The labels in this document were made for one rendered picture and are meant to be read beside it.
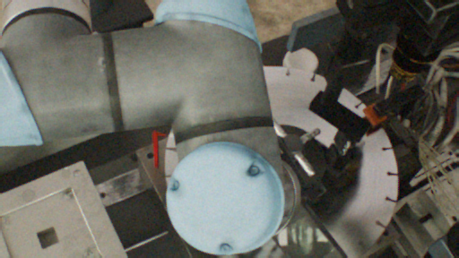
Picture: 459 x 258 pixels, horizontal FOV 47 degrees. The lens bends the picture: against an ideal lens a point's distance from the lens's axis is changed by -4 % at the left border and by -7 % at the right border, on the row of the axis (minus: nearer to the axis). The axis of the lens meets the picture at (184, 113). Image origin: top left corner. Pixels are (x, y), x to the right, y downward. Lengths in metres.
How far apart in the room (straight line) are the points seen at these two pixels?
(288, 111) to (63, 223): 0.36
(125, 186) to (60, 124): 0.56
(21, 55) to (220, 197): 0.17
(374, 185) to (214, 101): 0.44
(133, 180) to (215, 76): 0.58
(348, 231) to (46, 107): 0.48
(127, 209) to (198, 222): 0.58
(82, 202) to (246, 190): 0.46
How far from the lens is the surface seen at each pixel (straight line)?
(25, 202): 0.80
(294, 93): 0.82
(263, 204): 0.35
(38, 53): 0.39
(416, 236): 0.92
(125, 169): 0.96
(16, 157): 0.97
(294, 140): 0.72
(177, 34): 0.39
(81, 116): 0.38
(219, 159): 0.35
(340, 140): 0.77
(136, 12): 1.18
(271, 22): 2.20
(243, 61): 0.39
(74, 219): 0.78
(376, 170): 0.79
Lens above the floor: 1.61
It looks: 58 degrees down
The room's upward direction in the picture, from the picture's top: 2 degrees clockwise
